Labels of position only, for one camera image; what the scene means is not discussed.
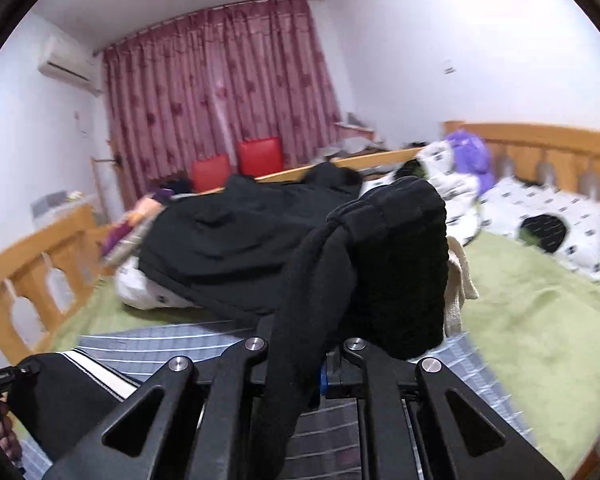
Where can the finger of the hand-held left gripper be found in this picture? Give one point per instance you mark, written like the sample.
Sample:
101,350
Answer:
27,372

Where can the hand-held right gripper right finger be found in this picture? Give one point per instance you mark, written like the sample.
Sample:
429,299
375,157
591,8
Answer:
380,390

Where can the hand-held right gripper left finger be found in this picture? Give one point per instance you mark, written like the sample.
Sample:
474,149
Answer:
240,375

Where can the black pants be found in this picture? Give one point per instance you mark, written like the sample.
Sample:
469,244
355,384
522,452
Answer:
395,270

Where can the person's left hand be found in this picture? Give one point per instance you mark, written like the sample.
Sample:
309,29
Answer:
5,430

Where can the grey checked star blanket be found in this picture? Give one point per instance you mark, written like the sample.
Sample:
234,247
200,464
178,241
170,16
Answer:
170,340

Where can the white floral quilt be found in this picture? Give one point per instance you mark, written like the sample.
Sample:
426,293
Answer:
140,285

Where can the black jacket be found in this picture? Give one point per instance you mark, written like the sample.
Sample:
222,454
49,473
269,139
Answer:
230,240

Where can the cream knitted cloth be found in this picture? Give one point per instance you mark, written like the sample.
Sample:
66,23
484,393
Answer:
460,280

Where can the green bed sheet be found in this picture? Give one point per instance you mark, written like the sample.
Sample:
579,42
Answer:
530,320

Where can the grey box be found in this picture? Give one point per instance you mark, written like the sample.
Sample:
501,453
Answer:
50,207

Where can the red chair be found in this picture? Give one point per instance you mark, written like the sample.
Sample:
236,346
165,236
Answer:
211,172
261,156

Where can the wooden coat rack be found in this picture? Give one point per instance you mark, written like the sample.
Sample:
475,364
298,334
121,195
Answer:
100,175

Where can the purple cloth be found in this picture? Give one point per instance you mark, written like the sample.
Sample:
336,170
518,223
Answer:
467,155

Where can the pile of desk clutter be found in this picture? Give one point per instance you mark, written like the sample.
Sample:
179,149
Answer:
355,132

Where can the white floral pillow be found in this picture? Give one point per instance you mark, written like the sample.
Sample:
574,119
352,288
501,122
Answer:
570,210

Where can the maroon floral curtain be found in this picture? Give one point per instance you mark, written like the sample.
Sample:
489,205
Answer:
205,85

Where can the white air conditioner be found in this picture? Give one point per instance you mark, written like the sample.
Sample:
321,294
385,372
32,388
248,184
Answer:
65,62

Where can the curtain rod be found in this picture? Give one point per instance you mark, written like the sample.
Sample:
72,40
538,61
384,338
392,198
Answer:
205,12

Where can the white wall switch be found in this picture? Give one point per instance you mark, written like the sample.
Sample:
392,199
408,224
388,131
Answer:
448,67

